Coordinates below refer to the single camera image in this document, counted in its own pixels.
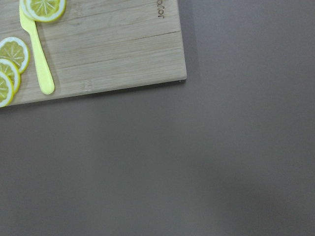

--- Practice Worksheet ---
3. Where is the wooden cutting board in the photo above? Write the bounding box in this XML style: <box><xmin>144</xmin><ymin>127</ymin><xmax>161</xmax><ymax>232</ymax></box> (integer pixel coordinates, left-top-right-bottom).
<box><xmin>11</xmin><ymin>0</ymin><xmax>187</xmax><ymax>105</ymax></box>

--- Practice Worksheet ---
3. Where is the yellow plastic knife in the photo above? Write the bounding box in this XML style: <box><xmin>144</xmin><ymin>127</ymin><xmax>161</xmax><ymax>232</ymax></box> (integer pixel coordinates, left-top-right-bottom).
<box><xmin>19</xmin><ymin>0</ymin><xmax>55</xmax><ymax>95</ymax></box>

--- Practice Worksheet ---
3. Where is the lemon slice front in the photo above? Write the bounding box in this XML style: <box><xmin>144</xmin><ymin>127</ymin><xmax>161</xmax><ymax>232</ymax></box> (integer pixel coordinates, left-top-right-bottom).
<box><xmin>0</xmin><ymin>72</ymin><xmax>14</xmax><ymax>108</ymax></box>

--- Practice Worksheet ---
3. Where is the lemon slice on knife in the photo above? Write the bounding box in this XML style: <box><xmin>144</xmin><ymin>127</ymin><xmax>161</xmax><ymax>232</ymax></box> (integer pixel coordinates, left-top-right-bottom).
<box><xmin>19</xmin><ymin>0</ymin><xmax>67</xmax><ymax>23</ymax></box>

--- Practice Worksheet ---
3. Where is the lemon slice back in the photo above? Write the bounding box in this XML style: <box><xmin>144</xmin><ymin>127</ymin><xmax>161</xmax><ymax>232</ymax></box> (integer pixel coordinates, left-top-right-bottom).
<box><xmin>0</xmin><ymin>36</ymin><xmax>30</xmax><ymax>74</ymax></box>

